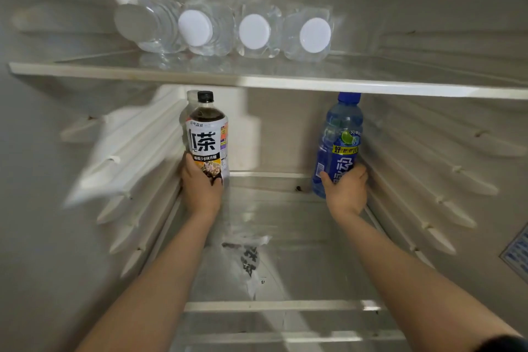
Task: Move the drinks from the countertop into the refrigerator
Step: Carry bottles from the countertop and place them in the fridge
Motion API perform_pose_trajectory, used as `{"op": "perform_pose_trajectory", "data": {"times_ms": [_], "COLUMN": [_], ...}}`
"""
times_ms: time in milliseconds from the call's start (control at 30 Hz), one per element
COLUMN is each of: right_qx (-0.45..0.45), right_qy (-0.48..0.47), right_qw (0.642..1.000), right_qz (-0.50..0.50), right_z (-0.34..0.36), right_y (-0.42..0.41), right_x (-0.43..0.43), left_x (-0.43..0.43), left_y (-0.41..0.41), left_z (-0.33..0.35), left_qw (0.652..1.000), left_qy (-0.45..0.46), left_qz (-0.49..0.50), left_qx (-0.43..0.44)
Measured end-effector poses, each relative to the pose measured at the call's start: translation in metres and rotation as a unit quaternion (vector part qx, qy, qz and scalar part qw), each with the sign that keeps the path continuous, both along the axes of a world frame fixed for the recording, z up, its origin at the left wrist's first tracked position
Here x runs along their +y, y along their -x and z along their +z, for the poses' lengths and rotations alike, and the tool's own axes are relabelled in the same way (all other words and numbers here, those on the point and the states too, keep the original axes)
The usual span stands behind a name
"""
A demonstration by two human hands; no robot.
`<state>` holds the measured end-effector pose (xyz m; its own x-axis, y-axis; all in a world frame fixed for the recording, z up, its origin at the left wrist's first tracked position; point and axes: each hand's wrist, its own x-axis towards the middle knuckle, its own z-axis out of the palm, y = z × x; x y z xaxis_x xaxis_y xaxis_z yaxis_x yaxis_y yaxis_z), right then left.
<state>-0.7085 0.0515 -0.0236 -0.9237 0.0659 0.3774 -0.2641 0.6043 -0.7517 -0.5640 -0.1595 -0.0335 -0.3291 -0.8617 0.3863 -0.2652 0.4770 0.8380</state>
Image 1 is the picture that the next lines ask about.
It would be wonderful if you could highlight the printed clear plastic bag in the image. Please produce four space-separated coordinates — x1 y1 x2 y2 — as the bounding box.
221 233 273 301

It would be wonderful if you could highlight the blue instruction sticker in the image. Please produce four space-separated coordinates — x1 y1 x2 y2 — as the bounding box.
499 223 528 284

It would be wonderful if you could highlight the person's right forearm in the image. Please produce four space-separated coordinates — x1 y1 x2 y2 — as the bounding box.
332 211 523 352

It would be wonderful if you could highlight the glass fridge shelf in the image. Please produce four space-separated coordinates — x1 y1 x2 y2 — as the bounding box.
144 171 436 312
8 49 528 101

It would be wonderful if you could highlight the person's right hand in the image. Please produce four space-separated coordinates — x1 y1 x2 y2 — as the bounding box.
320 163 370 221

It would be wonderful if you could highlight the clear water bottle white cap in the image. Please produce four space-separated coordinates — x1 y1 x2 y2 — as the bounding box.
235 2 285 59
282 5 335 63
178 0 236 57
114 0 186 54

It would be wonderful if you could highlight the white refrigerator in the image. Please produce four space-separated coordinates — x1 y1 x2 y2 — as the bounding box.
0 0 528 352

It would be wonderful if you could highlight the person's left hand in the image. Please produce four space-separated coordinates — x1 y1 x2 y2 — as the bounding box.
179 152 226 219

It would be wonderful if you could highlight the blue sports drink bottle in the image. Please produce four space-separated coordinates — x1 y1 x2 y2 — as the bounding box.
312 92 365 199

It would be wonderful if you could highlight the iced tea bottle black cap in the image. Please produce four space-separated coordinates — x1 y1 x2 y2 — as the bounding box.
184 90 230 188

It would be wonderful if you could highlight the person's left forearm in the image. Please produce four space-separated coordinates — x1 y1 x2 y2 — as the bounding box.
76 213 217 352

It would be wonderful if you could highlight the glass crisper cover shelf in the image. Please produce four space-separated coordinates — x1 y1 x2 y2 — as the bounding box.
175 329 409 352

